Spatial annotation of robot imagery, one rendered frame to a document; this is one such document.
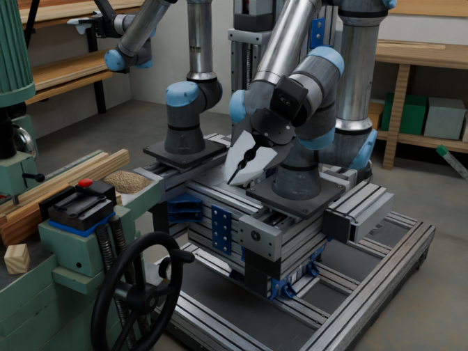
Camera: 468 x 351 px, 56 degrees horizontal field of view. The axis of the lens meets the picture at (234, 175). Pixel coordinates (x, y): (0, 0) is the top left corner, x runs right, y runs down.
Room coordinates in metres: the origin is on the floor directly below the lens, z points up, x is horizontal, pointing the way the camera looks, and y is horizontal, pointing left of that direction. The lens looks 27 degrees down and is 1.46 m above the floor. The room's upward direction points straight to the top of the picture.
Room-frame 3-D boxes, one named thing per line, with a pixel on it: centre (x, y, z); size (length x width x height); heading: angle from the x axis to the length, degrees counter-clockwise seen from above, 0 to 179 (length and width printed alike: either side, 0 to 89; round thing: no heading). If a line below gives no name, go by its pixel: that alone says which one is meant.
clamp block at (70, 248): (0.80, 0.32, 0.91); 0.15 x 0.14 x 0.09; 153
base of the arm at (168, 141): (1.52, 0.18, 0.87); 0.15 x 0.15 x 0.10
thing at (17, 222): (0.86, 0.44, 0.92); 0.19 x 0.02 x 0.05; 153
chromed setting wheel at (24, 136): (1.04, 0.55, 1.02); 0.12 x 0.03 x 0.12; 63
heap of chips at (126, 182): (1.07, 0.30, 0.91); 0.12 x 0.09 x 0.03; 63
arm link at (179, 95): (1.52, 0.18, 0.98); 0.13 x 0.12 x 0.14; 153
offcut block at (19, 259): (0.71, 0.43, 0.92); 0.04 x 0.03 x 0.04; 13
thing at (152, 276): (1.04, 0.25, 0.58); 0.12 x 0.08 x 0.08; 63
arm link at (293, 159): (1.19, -0.20, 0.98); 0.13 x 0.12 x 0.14; 64
